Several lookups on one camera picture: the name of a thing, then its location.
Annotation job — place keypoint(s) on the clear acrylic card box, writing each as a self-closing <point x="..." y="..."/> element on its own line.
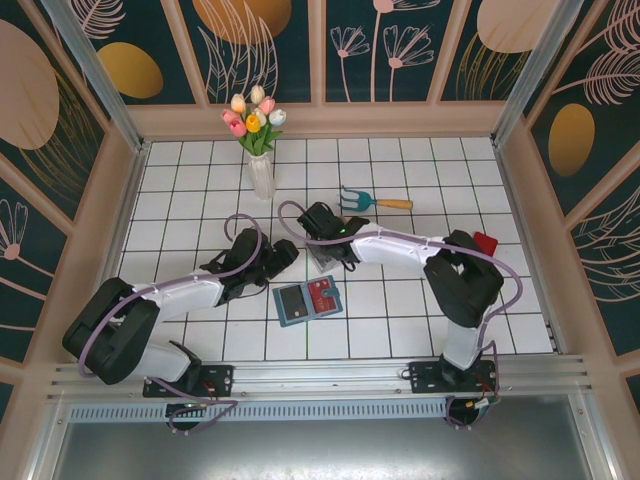
<point x="325" y="266"/>

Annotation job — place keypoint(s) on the red card with gold print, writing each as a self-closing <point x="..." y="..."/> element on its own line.
<point x="324" y="299"/>

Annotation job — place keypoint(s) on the black credit card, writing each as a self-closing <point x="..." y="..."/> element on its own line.
<point x="292" y="301"/>

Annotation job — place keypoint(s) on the blue box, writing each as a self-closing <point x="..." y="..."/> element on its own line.
<point x="300" y="322"/>

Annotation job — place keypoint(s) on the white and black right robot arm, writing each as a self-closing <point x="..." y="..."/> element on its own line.
<point x="390" y="250"/>

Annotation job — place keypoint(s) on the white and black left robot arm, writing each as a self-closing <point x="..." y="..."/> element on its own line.
<point x="185" y="297"/>

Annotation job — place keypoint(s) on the white ribbed vase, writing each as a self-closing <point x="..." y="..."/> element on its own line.
<point x="262" y="177"/>

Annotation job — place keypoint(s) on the artificial tulip bouquet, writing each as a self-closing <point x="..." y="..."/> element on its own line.
<point x="252" y="122"/>

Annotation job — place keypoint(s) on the red toy shovel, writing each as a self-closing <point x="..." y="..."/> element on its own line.
<point x="487" y="243"/>

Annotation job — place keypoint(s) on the grey metal sheet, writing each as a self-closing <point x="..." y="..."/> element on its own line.
<point x="320" y="450"/>

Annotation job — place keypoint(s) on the aluminium mounting rail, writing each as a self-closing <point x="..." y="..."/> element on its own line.
<point x="320" y="377"/>

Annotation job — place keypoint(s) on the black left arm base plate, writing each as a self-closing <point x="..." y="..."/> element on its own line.
<point x="220" y="377"/>

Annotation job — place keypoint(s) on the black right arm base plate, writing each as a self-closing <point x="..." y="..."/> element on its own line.
<point x="422" y="377"/>

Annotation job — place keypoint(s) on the aluminium frame post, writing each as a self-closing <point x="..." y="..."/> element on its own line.
<point x="530" y="75"/>
<point x="97" y="75"/>

